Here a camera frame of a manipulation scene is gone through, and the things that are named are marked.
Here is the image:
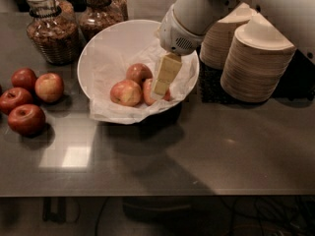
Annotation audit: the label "white paper liner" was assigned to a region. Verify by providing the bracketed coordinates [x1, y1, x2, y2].
[86, 29, 199, 126]

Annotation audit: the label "red apple middle left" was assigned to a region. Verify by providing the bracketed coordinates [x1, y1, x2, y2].
[0, 88, 33, 115]

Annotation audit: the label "black cable under table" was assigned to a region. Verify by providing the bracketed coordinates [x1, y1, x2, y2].
[94, 196, 112, 236]

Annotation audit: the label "black rubber mat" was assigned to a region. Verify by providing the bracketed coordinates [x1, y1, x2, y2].
[199, 50, 315, 104]

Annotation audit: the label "white bowl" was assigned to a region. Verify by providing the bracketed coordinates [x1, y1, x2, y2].
[77, 19, 201, 116]

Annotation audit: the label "front stack paper bowls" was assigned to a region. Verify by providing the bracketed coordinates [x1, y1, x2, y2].
[220, 14, 296, 103]

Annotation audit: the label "white sign card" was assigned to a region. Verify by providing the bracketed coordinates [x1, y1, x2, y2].
[124, 0, 186, 31]

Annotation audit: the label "yellow-red apple on table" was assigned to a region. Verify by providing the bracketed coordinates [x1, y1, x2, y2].
[34, 73, 64, 103]

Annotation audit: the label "stack paper bowls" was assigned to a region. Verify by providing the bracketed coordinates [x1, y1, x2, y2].
[220, 14, 296, 103]
[200, 3, 256, 70]

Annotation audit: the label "right glass granola jar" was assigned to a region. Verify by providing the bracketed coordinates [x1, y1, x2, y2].
[78, 0, 124, 41]

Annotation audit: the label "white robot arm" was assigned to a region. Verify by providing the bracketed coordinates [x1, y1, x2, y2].
[153, 0, 315, 103]

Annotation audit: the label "red apple front left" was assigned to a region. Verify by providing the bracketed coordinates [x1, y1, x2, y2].
[8, 104, 46, 137]

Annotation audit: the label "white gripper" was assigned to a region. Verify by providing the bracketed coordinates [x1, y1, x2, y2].
[151, 6, 203, 100]

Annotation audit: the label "glass granola jar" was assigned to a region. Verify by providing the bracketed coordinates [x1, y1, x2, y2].
[27, 0, 80, 65]
[78, 0, 124, 41]

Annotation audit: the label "red apple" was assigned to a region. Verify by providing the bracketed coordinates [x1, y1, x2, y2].
[11, 67, 37, 91]
[0, 88, 33, 115]
[8, 104, 46, 137]

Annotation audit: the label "back stack paper bowls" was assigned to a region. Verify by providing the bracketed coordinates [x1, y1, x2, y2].
[200, 3, 256, 70]

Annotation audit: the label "left glass granola jar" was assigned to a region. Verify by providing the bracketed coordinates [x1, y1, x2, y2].
[27, 0, 80, 65]

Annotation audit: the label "red apple back left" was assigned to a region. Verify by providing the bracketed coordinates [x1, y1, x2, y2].
[11, 67, 37, 91]

